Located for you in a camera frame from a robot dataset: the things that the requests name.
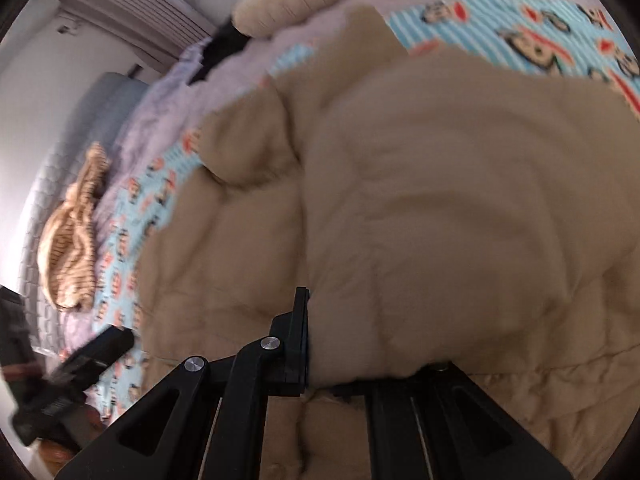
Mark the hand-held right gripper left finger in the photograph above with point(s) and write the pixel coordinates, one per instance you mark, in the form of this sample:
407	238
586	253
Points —
300	340

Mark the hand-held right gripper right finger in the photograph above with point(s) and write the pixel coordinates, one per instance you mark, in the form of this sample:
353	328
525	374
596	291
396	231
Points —
400	425

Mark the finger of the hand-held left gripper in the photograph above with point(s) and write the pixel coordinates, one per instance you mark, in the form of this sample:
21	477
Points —
100	347

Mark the beige padded jacket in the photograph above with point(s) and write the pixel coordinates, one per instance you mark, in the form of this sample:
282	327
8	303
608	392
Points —
425	210

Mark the brown object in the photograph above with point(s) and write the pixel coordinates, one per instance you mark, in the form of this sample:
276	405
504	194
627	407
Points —
55	450

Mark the beige striped garment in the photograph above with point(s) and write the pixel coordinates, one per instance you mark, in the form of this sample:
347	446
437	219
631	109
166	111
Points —
70	250

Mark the grey padded headboard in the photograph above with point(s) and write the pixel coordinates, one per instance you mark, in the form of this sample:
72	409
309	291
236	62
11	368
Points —
75	125

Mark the black cloth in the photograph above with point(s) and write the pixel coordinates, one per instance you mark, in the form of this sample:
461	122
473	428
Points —
225	45

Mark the monkey printed striped blanket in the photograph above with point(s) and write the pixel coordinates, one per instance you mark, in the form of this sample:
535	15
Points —
550	25

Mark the small wall fixture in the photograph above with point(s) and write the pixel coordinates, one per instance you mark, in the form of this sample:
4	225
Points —
68	30

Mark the white ribbed wall moulding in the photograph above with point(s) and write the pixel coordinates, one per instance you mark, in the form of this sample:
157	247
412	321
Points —
135	5

